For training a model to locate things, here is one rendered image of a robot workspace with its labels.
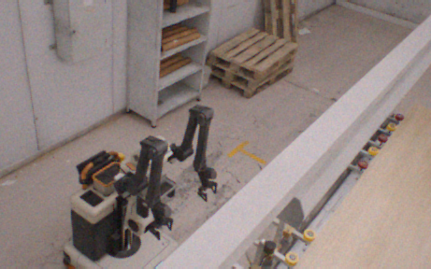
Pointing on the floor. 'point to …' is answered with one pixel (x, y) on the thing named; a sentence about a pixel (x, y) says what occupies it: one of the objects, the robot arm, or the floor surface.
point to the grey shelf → (139, 73)
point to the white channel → (301, 159)
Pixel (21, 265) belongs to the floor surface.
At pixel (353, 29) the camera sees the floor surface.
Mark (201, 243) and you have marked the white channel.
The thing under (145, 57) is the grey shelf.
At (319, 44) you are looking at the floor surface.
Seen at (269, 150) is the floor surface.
